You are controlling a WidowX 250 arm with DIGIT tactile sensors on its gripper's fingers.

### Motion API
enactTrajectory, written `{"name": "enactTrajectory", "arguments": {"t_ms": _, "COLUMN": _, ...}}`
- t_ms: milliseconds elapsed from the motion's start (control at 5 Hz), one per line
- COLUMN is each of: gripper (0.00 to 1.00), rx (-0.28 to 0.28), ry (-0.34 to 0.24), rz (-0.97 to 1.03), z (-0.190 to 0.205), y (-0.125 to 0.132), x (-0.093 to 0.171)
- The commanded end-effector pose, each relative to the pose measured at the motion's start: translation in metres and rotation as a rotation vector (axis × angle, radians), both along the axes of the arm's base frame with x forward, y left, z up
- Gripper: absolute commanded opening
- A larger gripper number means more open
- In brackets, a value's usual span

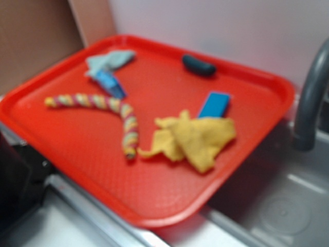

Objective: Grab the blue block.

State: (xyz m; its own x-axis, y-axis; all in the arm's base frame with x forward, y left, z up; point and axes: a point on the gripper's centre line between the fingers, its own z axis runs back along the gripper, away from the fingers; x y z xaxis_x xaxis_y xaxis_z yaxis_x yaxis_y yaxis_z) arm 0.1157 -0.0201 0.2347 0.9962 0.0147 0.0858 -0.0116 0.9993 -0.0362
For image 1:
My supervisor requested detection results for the red plastic tray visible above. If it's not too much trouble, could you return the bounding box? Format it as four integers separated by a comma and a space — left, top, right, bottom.
1, 35, 295, 228

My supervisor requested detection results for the grey toy faucet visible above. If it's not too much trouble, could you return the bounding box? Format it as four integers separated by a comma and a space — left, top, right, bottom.
292, 40, 328, 151

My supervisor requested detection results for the dark teal curved piece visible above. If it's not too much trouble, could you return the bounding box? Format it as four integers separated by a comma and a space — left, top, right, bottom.
182, 55, 216, 77

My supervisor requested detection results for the light blue cloth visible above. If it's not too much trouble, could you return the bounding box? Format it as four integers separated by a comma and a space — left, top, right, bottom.
85, 50, 136, 78

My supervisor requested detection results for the multicolour twisted rope toy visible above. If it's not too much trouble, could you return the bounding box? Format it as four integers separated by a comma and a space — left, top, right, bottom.
44, 93, 139, 160

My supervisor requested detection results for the blue rectangular block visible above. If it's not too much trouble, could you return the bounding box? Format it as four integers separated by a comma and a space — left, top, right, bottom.
197, 92, 230, 118

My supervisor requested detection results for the blue toy under cloth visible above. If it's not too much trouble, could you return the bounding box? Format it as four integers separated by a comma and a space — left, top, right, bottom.
94, 70, 127, 99

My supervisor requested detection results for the yellow cloth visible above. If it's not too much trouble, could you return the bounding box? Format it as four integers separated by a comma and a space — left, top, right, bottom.
138, 110, 236, 173

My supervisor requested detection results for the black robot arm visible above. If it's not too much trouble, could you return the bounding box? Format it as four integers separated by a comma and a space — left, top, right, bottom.
1, 135, 53, 227

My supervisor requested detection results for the grey toy sink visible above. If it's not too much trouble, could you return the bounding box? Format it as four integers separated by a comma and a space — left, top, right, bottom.
1, 121, 328, 246

